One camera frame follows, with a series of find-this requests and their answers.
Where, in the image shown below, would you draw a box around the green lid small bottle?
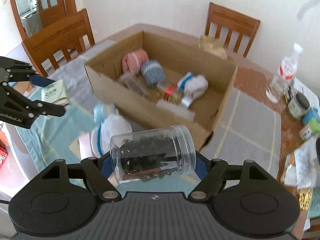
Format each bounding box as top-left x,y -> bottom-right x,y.
299,119 -> 320,141

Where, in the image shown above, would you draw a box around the pink rolled sock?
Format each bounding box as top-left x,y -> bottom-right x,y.
121,49 -> 149,75

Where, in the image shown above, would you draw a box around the wooden glass door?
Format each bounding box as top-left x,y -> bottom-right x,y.
9,0 -> 76,40

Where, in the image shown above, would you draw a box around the green white tissue pack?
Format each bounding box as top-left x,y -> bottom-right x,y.
41,80 -> 69,106

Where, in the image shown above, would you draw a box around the wooden chair at far side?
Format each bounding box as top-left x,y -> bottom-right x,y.
204,2 -> 260,58

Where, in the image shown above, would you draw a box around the gold paper bag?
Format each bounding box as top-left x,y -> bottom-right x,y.
199,35 -> 227,60

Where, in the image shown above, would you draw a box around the white blue rolled sock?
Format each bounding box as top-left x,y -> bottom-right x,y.
177,72 -> 208,100

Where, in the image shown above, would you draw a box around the clear jar black clips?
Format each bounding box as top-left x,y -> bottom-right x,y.
110,125 -> 196,184

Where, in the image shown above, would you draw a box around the pink flat box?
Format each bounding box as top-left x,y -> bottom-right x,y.
69,133 -> 94,160

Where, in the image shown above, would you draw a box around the checked grey green tablecloth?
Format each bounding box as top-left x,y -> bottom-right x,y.
8,40 -> 281,179

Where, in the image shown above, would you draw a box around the light blue toy figure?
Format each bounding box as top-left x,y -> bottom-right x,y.
93,103 -> 117,125

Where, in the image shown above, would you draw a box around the dark lid glass jar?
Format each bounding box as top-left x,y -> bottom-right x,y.
287,92 -> 310,120

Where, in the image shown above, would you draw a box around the clear plastic water bottle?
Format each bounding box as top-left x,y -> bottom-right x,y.
266,43 -> 303,103

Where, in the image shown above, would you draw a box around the jar of gold clips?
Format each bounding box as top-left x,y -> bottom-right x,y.
157,83 -> 183,105

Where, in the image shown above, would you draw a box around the wooden dining table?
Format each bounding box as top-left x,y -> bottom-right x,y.
4,23 -> 316,240

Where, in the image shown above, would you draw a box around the blue container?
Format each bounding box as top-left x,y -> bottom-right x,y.
302,107 -> 319,126

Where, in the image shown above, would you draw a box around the wooden chair at left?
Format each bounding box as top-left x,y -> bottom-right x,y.
22,8 -> 95,77

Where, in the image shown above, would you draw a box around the blue grey rolled sock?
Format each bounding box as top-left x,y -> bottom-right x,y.
140,60 -> 166,87

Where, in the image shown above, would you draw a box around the wooden chair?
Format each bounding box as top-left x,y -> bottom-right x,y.
22,8 -> 95,77
204,2 -> 260,58

